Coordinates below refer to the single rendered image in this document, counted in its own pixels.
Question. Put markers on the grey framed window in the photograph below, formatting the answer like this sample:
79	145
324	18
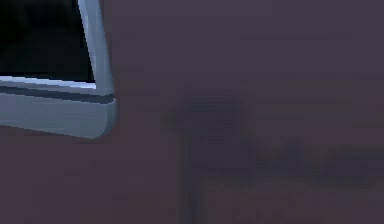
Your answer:
60	113

